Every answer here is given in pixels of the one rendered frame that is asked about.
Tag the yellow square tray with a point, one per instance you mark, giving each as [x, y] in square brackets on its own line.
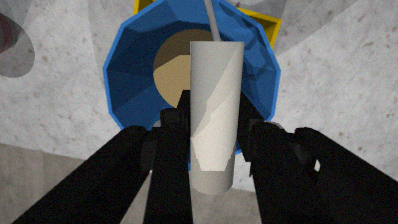
[270, 24]

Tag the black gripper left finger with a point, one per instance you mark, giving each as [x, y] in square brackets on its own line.
[102, 188]

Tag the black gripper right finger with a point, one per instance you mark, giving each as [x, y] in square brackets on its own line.
[355, 191]

